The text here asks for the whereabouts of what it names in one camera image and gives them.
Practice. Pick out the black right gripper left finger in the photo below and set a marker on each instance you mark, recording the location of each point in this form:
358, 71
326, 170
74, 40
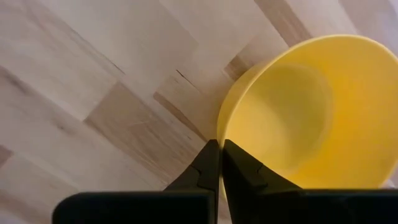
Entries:
174, 205

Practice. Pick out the yellow plastic bowl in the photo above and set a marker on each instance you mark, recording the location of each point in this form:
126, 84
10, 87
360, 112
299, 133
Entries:
314, 112

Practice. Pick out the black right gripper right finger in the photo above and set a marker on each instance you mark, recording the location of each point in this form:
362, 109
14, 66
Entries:
280, 205

